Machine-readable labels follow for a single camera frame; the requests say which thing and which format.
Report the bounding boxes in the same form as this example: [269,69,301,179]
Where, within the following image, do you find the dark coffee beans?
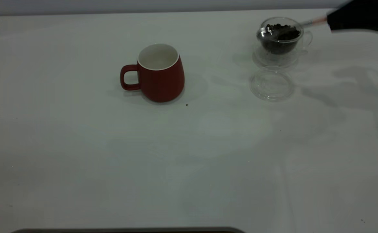
[261,23,301,55]

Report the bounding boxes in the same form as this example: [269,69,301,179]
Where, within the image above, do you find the clear glass cup with handle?
[257,17,313,56]

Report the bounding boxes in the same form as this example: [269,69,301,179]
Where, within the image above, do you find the red ceramic mug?
[120,43,185,103]

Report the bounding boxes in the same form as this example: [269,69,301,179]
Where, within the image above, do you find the metal spoon with pink handle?
[257,16,329,37]

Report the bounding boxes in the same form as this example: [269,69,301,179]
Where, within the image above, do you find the clear glass saucer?
[249,66,295,102]
[252,44,300,69]

